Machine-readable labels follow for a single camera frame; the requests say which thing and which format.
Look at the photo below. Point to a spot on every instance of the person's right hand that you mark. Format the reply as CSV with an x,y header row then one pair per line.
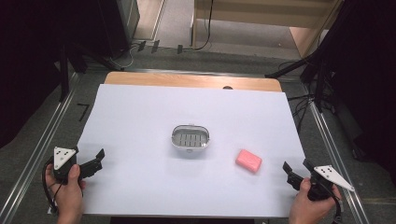
x,y
306,205

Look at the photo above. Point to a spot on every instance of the white paper sheet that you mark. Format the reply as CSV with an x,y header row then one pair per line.
x,y
162,180

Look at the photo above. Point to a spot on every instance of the black curtain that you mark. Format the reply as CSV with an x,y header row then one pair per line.
x,y
367,77
28,56

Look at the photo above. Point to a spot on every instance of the metal rectangular basket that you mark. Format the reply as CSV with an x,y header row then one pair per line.
x,y
190,138

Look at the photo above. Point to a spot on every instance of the wooden table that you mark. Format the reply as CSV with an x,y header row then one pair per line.
x,y
174,80

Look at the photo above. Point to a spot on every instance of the black metal stand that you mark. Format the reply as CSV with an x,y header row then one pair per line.
x,y
311,74
65,74

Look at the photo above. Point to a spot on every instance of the pink soap bar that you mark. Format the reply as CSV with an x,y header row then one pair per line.
x,y
248,160

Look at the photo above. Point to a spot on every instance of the person's left hand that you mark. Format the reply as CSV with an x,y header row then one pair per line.
x,y
69,196

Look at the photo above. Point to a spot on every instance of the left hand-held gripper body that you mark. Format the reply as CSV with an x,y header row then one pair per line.
x,y
63,161

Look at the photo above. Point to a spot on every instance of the light wooden cabinet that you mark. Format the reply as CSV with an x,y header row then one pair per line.
x,y
258,15

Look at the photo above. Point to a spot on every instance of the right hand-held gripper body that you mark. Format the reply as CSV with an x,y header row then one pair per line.
x,y
327,182

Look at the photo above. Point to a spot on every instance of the metal floor rail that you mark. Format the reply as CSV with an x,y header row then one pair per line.
x,y
337,155
34,155

